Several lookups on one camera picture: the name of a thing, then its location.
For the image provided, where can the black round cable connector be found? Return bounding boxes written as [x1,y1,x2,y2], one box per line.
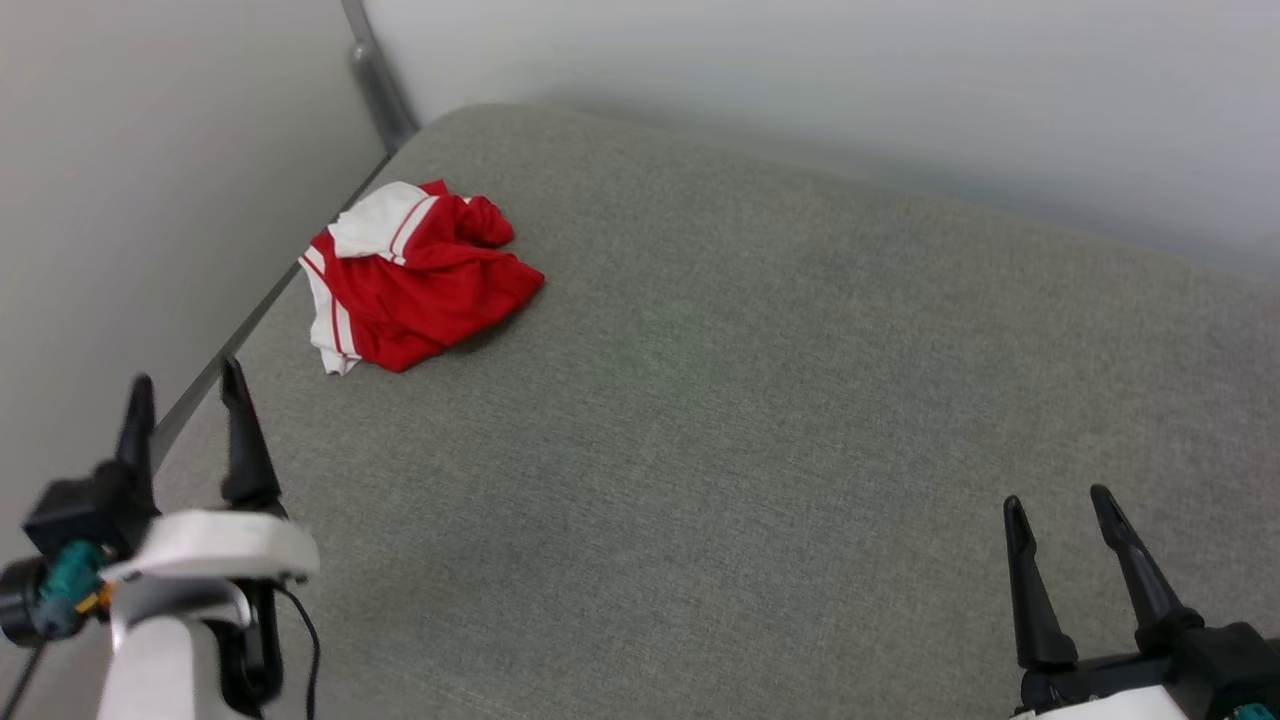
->
[0,540,106,643]

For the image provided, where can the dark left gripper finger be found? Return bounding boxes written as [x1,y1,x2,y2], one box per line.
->
[220,357,288,516]
[113,375,159,493]

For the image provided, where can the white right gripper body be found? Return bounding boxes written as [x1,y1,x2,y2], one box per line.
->
[1010,650,1196,720]

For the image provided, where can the grey metal pole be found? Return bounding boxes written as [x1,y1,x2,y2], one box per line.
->
[340,0,421,153]

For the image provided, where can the thin black cable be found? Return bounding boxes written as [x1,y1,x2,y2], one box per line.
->
[275,585,323,720]
[0,640,46,720]

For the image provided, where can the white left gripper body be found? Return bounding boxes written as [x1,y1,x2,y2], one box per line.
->
[100,508,321,711]

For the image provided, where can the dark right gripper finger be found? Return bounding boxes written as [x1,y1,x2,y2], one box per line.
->
[1090,485,1206,656]
[1003,495,1079,671]

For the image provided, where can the grey fabric sofa cushion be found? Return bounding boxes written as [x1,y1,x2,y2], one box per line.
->
[130,103,1280,720]

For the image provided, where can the red and white garment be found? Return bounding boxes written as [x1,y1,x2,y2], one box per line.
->
[298,178,546,377]

